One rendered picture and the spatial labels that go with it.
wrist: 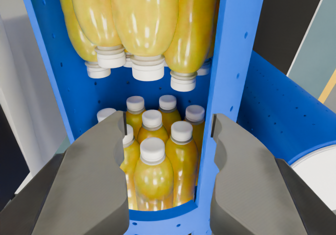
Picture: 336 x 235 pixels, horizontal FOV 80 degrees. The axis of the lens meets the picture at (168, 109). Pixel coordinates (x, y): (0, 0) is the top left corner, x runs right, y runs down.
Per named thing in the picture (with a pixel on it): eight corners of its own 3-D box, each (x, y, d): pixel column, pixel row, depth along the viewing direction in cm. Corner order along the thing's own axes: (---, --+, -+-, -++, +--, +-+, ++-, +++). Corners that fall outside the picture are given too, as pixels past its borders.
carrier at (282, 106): (211, 88, 138) (253, 87, 138) (264, 210, 63) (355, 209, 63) (216, 45, 123) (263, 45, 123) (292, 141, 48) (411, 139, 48)
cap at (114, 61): (106, 46, 30) (108, 58, 31) (89, 53, 27) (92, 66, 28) (129, 48, 29) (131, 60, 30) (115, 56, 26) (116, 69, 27)
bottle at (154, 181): (168, 240, 39) (169, 173, 29) (134, 231, 40) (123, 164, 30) (175, 206, 44) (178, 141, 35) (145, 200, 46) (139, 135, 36)
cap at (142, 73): (137, 68, 22) (138, 83, 23) (169, 63, 24) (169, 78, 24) (127, 58, 25) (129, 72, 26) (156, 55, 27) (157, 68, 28)
